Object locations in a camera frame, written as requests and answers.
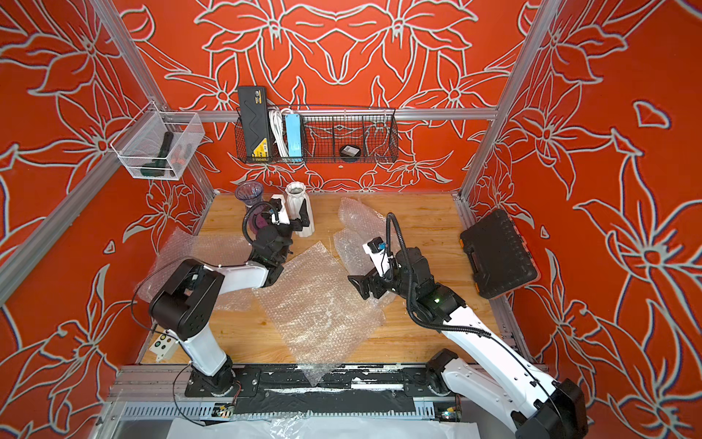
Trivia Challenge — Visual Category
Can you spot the bubble bundle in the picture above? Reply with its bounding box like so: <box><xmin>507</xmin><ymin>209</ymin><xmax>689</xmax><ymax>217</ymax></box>
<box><xmin>338</xmin><ymin>198</ymin><xmax>386</xmax><ymax>241</ymax></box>

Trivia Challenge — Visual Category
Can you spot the light blue box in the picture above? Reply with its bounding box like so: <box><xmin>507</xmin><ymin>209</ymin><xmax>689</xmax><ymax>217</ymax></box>
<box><xmin>284</xmin><ymin>113</ymin><xmax>303</xmax><ymax>161</ymax></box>

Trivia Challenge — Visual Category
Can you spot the white ribbed ceramic vase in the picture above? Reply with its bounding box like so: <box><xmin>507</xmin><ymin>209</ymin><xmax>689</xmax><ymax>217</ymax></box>
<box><xmin>285</xmin><ymin>181</ymin><xmax>314</xmax><ymax>238</ymax></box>

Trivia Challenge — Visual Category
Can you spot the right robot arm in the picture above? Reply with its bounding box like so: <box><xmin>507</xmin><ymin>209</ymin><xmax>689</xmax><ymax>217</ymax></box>
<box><xmin>348</xmin><ymin>213</ymin><xmax>589</xmax><ymax>438</ymax></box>

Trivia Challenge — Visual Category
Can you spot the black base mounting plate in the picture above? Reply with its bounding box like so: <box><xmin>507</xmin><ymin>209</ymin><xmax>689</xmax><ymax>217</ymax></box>
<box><xmin>184</xmin><ymin>363</ymin><xmax>463</xmax><ymax>422</ymax></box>

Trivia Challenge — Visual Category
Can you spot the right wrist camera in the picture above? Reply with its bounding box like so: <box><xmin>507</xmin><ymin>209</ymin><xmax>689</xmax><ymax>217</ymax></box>
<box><xmin>362</xmin><ymin>237</ymin><xmax>391</xmax><ymax>278</ymax></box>

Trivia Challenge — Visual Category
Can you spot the clear plastic wall bin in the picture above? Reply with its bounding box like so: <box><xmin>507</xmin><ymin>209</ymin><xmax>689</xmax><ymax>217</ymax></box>
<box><xmin>110</xmin><ymin>102</ymin><xmax>205</xmax><ymax>181</ymax></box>

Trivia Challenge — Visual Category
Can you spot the small black device in basket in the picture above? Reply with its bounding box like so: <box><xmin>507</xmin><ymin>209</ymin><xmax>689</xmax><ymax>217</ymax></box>
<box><xmin>339</xmin><ymin>145</ymin><xmax>362</xmax><ymax>162</ymax></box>

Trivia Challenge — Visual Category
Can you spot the bubble wrap sheet of vase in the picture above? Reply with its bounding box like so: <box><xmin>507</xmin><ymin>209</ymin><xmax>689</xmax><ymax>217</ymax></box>
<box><xmin>136</xmin><ymin>230</ymin><xmax>269</xmax><ymax>311</ymax></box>

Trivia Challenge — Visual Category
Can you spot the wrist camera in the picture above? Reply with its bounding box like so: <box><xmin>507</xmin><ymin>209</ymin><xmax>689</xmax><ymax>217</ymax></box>
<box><xmin>269</xmin><ymin>194</ymin><xmax>290</xmax><ymax>225</ymax></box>
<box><xmin>362</xmin><ymin>237</ymin><xmax>391</xmax><ymax>278</ymax></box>

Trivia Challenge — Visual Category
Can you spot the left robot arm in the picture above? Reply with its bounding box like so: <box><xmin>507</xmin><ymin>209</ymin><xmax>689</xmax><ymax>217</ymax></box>
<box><xmin>149</xmin><ymin>196</ymin><xmax>311</xmax><ymax>396</ymax></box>

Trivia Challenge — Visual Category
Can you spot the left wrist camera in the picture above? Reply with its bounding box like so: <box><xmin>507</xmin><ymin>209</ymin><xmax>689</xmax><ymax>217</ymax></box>
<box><xmin>269</xmin><ymin>194</ymin><xmax>290</xmax><ymax>225</ymax></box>

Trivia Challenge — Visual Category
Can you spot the black wire wall basket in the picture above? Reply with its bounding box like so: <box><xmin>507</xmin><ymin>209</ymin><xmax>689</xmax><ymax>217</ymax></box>
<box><xmin>234</xmin><ymin>105</ymin><xmax>400</xmax><ymax>166</ymax></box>

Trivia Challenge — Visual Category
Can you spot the white coiled cable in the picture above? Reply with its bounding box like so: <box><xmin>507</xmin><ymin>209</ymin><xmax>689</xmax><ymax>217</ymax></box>
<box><xmin>268</xmin><ymin>108</ymin><xmax>289</xmax><ymax>160</ymax></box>

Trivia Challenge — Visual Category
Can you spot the black plastic tool case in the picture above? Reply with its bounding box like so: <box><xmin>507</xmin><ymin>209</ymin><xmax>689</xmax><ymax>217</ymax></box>
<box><xmin>460</xmin><ymin>209</ymin><xmax>540</xmax><ymax>300</ymax></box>

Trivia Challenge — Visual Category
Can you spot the bubble roll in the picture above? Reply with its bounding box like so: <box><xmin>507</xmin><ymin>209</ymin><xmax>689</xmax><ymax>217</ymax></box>
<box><xmin>334</xmin><ymin>228</ymin><xmax>385</xmax><ymax>275</ymax></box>
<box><xmin>253</xmin><ymin>241</ymin><xmax>385</xmax><ymax>387</ymax></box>

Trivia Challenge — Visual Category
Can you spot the purple glass vase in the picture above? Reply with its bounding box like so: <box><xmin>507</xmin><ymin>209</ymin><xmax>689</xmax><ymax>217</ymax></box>
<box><xmin>235</xmin><ymin>181</ymin><xmax>268</xmax><ymax>236</ymax></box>

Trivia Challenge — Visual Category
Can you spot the black box with yellow label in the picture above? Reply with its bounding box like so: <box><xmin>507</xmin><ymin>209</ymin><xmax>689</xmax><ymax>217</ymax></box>
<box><xmin>238</xmin><ymin>86</ymin><xmax>272</xmax><ymax>163</ymax></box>

